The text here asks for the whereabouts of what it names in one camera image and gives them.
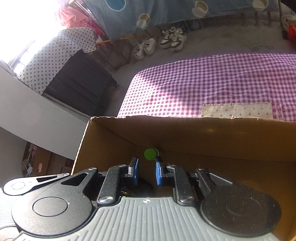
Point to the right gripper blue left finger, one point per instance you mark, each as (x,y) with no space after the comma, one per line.
(114,179)

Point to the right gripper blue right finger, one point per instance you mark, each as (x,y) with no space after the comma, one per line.
(177,178)

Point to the green glue stick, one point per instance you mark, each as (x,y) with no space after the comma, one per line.
(151,153)

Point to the brown cardboard box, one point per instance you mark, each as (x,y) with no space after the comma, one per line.
(256,152)

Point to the dark cabinet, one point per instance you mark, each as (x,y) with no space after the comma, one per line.
(83,84)

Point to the polka dot cloth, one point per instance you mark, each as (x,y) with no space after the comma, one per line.
(39,67)

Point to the purple checkered tablecloth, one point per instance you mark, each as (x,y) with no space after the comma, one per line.
(218,86)

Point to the white sneaker pair near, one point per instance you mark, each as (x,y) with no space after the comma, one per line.
(146,47)

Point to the white green sneaker pair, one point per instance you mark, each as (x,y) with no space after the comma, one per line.
(173,39)

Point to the blue patterned blanket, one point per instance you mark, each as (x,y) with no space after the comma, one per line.
(120,18)

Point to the pink hanging garment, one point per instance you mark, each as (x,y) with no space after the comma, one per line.
(72,17)

